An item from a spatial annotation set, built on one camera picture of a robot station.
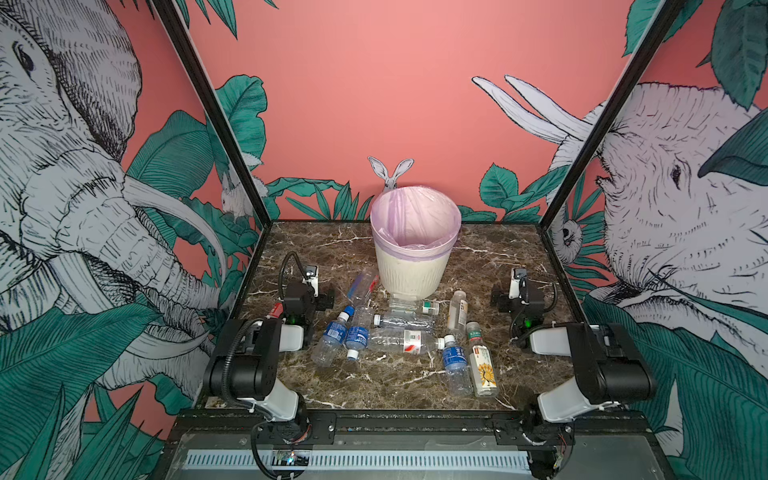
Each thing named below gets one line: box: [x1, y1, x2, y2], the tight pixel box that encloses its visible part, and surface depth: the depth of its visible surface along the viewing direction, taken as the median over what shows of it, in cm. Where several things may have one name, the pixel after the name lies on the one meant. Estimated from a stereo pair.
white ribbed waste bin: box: [370, 185, 462, 302], surface depth 92 cm
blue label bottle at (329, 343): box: [310, 312, 350, 367], surface depth 87 cm
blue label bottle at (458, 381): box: [442, 335, 473, 397], surface depth 84 cm
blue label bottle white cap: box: [345, 305, 373, 360], surface depth 87 cm
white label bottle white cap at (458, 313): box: [448, 290, 469, 337], surface depth 94 cm
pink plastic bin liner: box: [370, 186, 462, 262], surface depth 92 cm
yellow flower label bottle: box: [466, 321, 499, 398], surface depth 81 cm
